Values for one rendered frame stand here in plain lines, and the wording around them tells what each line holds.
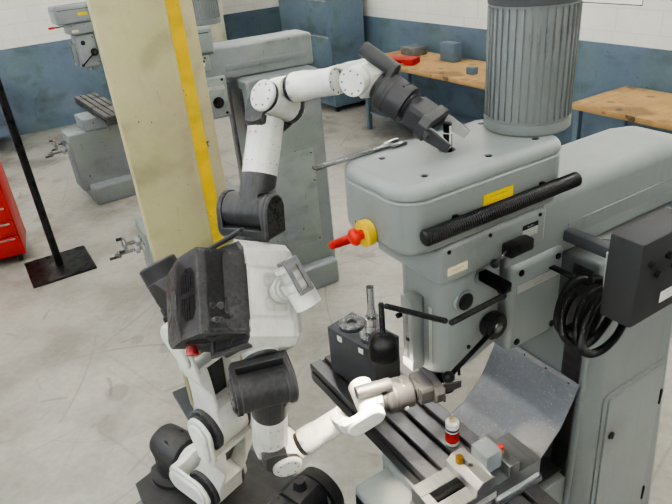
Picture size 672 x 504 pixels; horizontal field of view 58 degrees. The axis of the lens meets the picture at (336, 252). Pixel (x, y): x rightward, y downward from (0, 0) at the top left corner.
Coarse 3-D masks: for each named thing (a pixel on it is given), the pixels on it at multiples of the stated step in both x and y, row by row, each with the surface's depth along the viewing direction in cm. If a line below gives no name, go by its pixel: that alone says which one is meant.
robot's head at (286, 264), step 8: (296, 256) 137; (280, 264) 137; (288, 264) 136; (296, 264) 137; (280, 272) 138; (288, 272) 136; (304, 272) 137; (296, 280) 136; (296, 288) 136; (312, 288) 137
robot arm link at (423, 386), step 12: (420, 372) 166; (432, 372) 166; (396, 384) 160; (408, 384) 160; (420, 384) 162; (432, 384) 162; (408, 396) 159; (420, 396) 161; (432, 396) 162; (444, 396) 160; (408, 408) 161
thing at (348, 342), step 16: (352, 320) 207; (336, 336) 205; (352, 336) 201; (336, 352) 208; (352, 352) 201; (368, 352) 194; (336, 368) 213; (352, 368) 205; (368, 368) 198; (384, 368) 199
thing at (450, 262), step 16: (544, 208) 143; (512, 224) 138; (528, 224) 141; (544, 224) 145; (464, 240) 132; (480, 240) 134; (496, 240) 137; (400, 256) 142; (416, 256) 137; (432, 256) 131; (448, 256) 130; (464, 256) 133; (480, 256) 136; (496, 256) 139; (432, 272) 133; (448, 272) 132; (464, 272) 135
